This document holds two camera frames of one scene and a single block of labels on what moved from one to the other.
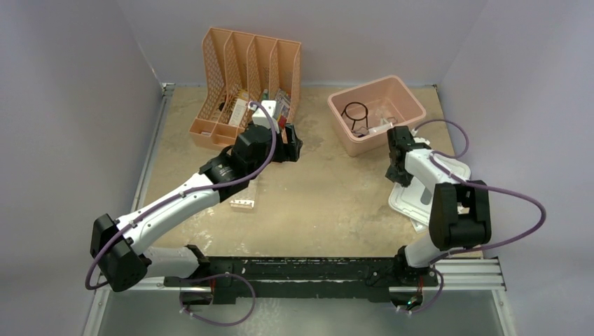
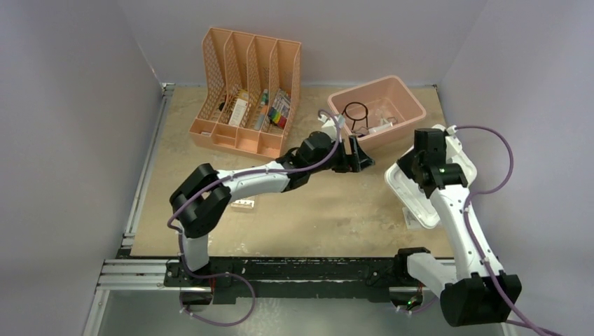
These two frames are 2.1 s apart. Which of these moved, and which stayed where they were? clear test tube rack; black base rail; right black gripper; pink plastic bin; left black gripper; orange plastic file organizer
Moved: left black gripper; right black gripper
Stayed: pink plastic bin; orange plastic file organizer; black base rail; clear test tube rack
